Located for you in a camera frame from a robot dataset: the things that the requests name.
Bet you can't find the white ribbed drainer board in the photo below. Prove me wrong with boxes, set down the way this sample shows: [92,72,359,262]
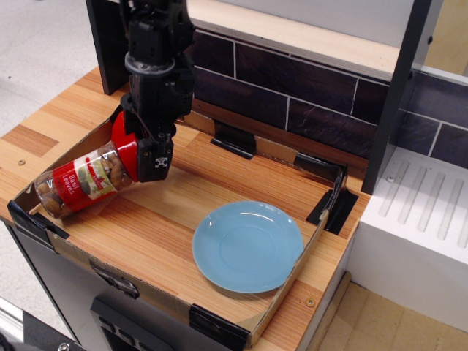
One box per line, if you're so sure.
[347,148,467,331]

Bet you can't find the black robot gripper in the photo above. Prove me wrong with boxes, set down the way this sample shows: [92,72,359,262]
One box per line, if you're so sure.
[121,61,195,183]

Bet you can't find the black control panel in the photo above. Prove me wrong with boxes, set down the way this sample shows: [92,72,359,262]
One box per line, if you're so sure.
[90,296,176,351]

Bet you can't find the light blue ceramic plate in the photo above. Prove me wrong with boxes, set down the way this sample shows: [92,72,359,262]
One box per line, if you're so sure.
[192,201,303,293]

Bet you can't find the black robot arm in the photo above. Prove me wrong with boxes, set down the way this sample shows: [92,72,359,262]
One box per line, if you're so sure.
[111,1,197,183]

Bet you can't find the red-capped basil spice bottle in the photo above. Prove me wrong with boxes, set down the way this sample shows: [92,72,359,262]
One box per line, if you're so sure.
[34,112,137,219]

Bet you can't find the brown cardboard fence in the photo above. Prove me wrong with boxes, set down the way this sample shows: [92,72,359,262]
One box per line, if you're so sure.
[7,88,360,350]

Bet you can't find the dark grey shelf post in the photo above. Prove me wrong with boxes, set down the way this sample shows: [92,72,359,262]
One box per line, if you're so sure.
[361,1,432,195]

